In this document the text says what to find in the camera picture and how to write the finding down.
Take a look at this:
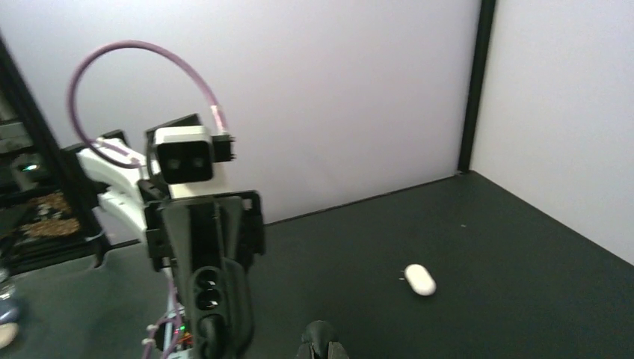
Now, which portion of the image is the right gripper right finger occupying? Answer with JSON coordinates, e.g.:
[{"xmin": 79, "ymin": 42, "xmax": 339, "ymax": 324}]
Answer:
[{"xmin": 327, "ymin": 342, "xmax": 349, "ymax": 359}]

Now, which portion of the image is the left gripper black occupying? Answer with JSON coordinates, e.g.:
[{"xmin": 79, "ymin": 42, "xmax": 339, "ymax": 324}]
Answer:
[{"xmin": 138, "ymin": 179, "xmax": 266, "ymax": 317}]

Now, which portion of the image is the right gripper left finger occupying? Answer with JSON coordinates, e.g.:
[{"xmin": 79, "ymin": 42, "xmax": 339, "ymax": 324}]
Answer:
[{"xmin": 295, "ymin": 343, "xmax": 315, "ymax": 359}]

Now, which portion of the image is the white earbud charging case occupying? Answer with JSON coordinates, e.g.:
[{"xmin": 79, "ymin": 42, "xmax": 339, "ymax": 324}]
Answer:
[{"xmin": 403, "ymin": 264, "xmax": 437, "ymax": 296}]

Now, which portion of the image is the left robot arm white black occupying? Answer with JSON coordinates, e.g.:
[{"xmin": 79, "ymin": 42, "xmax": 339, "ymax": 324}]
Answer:
[{"xmin": 76, "ymin": 125, "xmax": 265, "ymax": 316}]

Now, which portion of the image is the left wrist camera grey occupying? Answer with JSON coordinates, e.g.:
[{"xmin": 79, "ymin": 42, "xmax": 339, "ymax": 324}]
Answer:
[{"xmin": 145, "ymin": 114, "xmax": 236, "ymax": 199}]

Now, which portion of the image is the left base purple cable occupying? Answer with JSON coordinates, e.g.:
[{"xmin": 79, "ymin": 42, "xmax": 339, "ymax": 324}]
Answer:
[{"xmin": 141, "ymin": 269, "xmax": 187, "ymax": 359}]

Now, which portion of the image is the black frame post left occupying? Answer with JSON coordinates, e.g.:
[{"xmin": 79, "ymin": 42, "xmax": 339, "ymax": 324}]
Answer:
[{"xmin": 457, "ymin": 0, "xmax": 496, "ymax": 174}]

